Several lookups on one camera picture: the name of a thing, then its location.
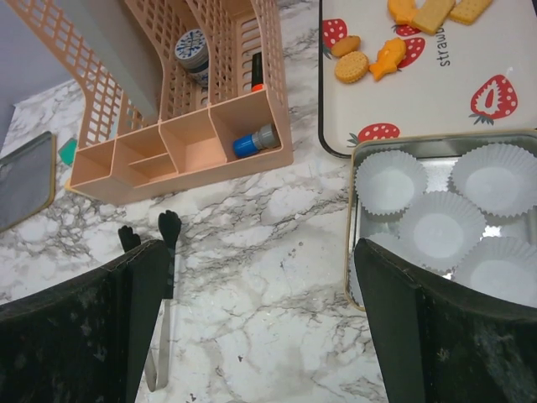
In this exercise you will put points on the rectangular yellow cracker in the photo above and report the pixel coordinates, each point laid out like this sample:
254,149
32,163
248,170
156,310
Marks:
468,11

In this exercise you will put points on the blue white patterned tin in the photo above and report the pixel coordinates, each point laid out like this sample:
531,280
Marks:
191,50

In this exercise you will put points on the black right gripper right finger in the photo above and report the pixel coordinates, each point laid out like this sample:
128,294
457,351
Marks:
438,341

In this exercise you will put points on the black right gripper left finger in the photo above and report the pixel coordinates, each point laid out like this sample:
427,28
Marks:
85,339

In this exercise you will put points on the grey folder board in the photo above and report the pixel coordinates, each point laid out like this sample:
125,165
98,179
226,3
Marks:
115,35

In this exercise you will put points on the orange fish-shaped cookie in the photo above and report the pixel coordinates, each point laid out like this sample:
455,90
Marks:
403,11
388,58

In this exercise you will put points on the rectangular tan biscuit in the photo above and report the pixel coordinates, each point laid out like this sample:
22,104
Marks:
432,15

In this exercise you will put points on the white paper cupcake liner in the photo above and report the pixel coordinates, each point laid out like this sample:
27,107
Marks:
388,182
440,229
504,268
499,178

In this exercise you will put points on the black orange marker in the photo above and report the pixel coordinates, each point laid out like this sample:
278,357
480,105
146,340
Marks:
257,72

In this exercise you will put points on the silver tin lid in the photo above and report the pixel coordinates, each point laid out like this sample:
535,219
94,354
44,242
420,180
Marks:
27,180

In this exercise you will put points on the peach plastic desk organizer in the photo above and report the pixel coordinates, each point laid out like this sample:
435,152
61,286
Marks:
123,157

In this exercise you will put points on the strawberry print white tray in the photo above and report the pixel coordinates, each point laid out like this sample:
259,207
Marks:
463,78

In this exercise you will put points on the small oval brown cookie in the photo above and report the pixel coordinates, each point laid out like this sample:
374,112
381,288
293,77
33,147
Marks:
346,45

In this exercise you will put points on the gold metal cookie tin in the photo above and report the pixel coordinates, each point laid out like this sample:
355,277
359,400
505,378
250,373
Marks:
438,154

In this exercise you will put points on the teal eraser block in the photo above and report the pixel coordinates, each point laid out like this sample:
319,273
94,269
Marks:
67,152

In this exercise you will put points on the black-tipped metal tongs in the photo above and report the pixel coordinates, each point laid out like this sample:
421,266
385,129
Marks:
170,252

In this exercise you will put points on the round sandwich cookie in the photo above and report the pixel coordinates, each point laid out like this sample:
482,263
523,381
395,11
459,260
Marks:
352,67

